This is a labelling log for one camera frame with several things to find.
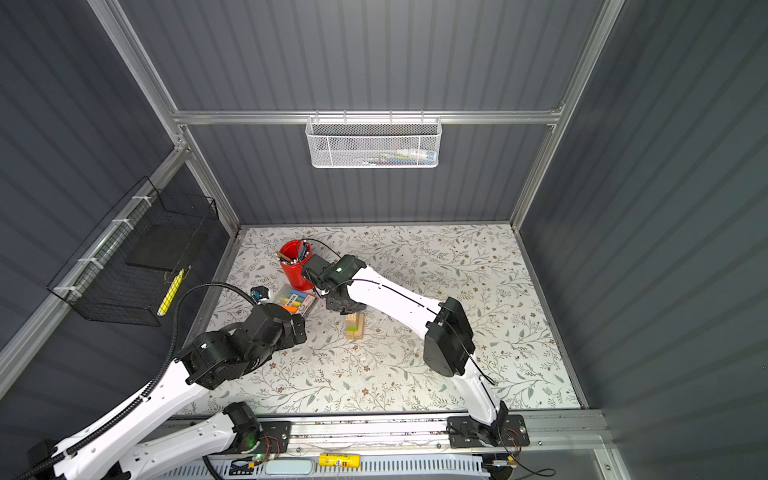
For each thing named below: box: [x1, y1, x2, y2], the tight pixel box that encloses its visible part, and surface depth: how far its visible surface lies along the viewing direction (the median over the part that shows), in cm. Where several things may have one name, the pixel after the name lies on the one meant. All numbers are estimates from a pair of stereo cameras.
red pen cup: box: [279, 239, 314, 291], surface depth 98 cm
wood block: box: [346, 312, 365, 340], surface depth 91 cm
